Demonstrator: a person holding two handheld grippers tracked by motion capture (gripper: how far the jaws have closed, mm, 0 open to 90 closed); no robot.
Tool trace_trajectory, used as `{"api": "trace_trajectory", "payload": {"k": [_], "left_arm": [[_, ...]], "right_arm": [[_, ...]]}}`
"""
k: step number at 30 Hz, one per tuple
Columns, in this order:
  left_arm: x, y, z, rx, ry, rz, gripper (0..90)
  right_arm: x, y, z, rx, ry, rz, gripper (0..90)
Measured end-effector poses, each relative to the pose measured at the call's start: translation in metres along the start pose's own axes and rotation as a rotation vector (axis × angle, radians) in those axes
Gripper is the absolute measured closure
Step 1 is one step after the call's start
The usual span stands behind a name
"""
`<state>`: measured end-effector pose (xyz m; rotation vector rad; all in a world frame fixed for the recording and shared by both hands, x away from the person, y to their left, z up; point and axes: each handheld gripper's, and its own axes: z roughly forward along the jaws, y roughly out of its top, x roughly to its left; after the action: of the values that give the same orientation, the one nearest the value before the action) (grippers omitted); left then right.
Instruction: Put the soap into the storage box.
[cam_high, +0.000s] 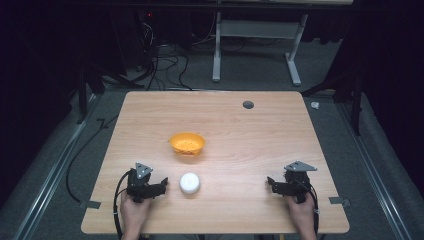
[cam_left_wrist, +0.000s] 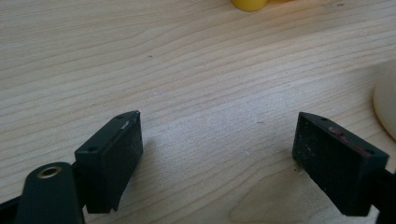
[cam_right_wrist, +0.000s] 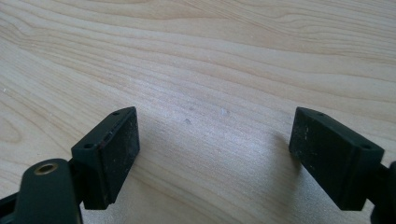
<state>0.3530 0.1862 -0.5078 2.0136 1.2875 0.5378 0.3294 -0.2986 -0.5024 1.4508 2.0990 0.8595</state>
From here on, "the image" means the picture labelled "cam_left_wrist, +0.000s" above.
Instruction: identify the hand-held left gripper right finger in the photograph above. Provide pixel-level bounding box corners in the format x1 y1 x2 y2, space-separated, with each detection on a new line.
291 111 390 217

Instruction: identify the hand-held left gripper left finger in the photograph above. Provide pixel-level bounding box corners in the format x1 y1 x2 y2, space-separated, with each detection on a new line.
74 110 145 215

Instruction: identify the cream round container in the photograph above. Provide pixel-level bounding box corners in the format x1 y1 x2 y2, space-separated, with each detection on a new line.
372 63 396 141

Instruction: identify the yellow cup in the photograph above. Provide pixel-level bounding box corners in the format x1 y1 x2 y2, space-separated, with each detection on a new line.
230 0 270 13

